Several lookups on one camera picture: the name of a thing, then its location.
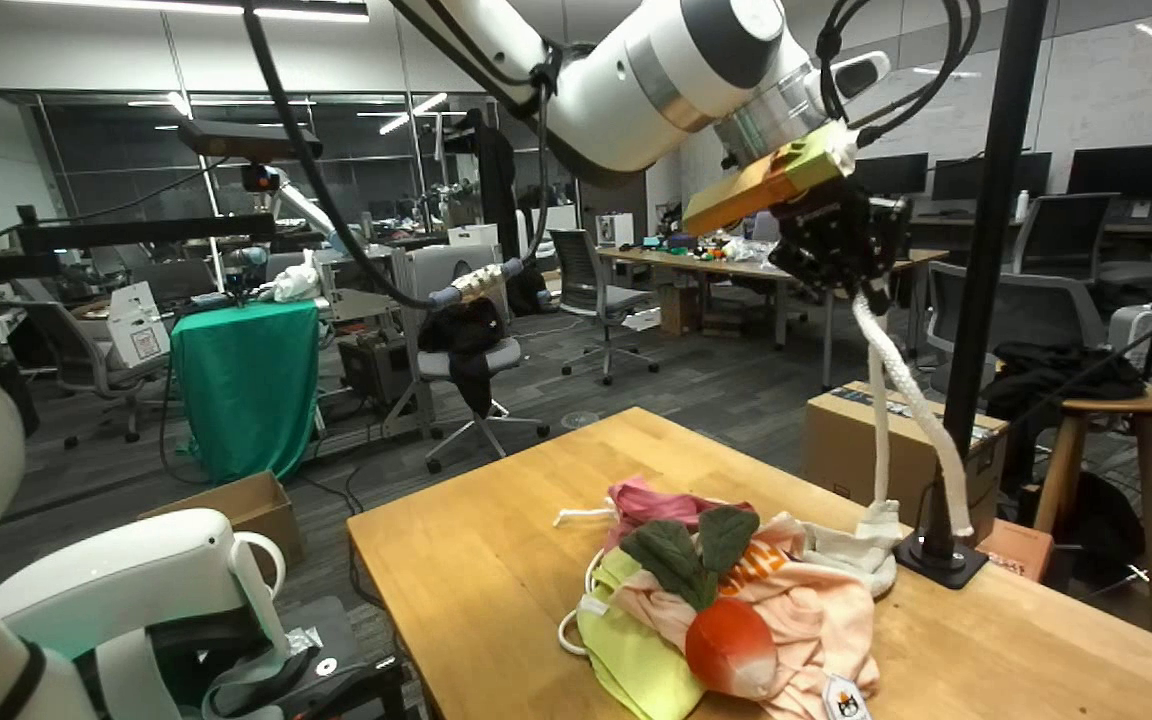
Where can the small brown cardboard box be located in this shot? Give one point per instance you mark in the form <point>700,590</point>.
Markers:
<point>248,506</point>

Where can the pink cloth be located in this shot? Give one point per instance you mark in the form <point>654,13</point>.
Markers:
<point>640,506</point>

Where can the white paper sign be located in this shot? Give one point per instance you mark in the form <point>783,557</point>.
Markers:
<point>136,322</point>

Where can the red radish plush toy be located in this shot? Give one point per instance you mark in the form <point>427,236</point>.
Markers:
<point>733,647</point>

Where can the wooden stool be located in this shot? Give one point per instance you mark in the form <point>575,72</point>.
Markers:
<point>1128,400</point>

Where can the black stereo camera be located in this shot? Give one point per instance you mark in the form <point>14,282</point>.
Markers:
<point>248,143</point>

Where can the peach shirt with orange print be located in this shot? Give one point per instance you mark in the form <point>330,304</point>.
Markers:
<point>819,624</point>

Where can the yellow-green cloth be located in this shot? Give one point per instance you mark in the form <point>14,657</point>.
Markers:
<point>630,641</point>

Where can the black handbag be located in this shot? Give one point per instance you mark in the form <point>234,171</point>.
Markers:
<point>462,344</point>

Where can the black vertical pole stand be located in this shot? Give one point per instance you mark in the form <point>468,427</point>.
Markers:
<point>990,264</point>

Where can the black office chair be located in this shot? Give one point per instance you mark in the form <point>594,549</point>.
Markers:
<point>601,302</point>

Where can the black camera boom bar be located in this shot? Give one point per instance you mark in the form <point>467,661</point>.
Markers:
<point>136,229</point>

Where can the grey office chair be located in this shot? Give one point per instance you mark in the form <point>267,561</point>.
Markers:
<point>423,272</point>

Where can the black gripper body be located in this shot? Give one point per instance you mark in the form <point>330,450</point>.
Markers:
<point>840,233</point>

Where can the cardboard box with printed tape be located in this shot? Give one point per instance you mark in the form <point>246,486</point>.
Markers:
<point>840,452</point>

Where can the black computer monitor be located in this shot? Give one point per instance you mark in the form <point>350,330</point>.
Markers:
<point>959,178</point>
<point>1138,171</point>
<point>899,172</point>

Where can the wooden office desk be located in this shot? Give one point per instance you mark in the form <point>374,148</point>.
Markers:
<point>723,264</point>

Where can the black jacket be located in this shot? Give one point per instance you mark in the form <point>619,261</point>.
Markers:
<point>1056,382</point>

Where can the grey mesh chair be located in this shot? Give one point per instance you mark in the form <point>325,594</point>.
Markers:
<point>1042,315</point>

